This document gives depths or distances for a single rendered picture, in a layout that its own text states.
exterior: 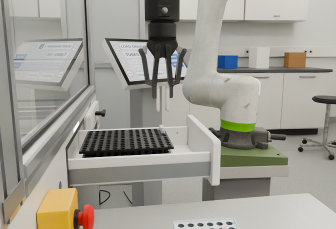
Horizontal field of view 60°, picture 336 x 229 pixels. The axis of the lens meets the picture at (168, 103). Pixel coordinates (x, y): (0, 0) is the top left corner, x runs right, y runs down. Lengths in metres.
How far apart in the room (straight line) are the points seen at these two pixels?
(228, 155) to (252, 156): 0.08
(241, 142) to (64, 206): 0.71
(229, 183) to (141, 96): 0.84
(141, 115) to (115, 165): 1.05
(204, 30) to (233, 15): 3.09
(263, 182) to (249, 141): 0.14
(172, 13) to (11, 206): 0.57
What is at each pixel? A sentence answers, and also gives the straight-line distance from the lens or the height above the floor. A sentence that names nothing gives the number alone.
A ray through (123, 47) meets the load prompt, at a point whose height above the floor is 1.15.
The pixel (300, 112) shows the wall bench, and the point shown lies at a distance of 4.26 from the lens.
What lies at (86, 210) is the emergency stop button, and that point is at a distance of 0.48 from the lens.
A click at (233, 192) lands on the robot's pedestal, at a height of 0.65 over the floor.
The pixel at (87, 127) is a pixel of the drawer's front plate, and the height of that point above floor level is 0.89.
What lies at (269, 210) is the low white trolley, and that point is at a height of 0.76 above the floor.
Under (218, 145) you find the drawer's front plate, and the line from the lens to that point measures 0.67.
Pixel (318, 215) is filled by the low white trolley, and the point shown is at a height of 0.76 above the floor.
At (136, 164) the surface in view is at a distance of 0.68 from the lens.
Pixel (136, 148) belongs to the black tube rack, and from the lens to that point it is 0.71.
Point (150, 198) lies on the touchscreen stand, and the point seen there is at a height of 0.22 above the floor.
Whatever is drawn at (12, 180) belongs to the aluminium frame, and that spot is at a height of 0.99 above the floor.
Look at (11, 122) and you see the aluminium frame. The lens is 0.37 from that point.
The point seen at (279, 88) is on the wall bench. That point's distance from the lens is 4.06.
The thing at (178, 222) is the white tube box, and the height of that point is 0.80.
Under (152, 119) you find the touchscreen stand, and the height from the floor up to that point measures 0.73.
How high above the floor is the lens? 1.13
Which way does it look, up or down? 10 degrees down
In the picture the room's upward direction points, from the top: straight up
